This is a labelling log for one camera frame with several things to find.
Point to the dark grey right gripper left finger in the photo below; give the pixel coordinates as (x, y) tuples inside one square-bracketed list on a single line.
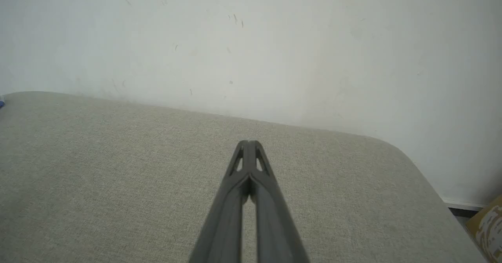
[(225, 216)]

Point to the grey fabric sofa cushion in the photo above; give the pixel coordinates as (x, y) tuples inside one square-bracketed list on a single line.
[(117, 184)]

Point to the brown cardboard box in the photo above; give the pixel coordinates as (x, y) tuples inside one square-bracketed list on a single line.
[(489, 227)]

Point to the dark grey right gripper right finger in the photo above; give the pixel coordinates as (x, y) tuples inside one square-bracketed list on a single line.
[(274, 220)]

